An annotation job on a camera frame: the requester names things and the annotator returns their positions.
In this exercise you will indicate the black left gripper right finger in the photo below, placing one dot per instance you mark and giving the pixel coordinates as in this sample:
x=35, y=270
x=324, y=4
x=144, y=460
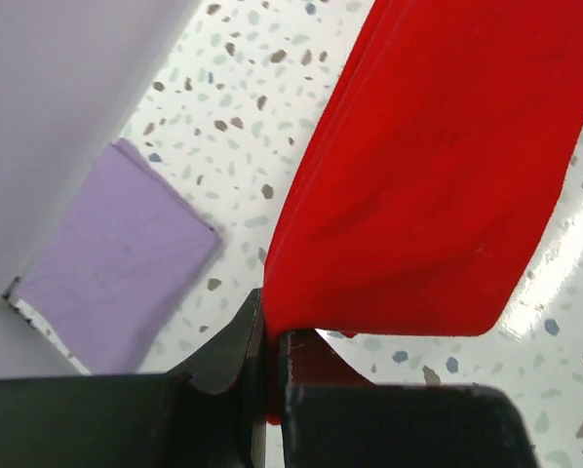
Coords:
x=331, y=416

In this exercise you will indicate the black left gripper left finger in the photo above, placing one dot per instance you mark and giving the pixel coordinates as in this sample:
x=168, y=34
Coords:
x=208, y=411

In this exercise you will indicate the red t shirt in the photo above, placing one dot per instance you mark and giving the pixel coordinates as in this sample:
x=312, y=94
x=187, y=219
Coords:
x=433, y=171

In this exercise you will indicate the folded lilac t shirt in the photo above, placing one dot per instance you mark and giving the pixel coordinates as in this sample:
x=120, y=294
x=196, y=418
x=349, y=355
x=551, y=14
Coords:
x=122, y=257

